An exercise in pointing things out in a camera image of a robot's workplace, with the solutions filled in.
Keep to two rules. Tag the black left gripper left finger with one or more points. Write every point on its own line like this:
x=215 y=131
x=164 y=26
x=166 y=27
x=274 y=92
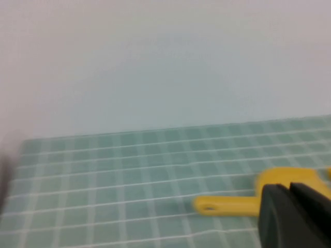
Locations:
x=279 y=222

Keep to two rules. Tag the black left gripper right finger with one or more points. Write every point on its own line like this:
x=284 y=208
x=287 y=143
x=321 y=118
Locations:
x=320 y=209

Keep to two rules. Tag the yellow plastic dustpan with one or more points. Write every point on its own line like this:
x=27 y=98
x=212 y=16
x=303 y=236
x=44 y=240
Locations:
x=284 y=177

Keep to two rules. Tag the green white-grid tablecloth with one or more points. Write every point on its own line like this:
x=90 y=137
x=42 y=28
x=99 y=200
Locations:
x=103 y=180

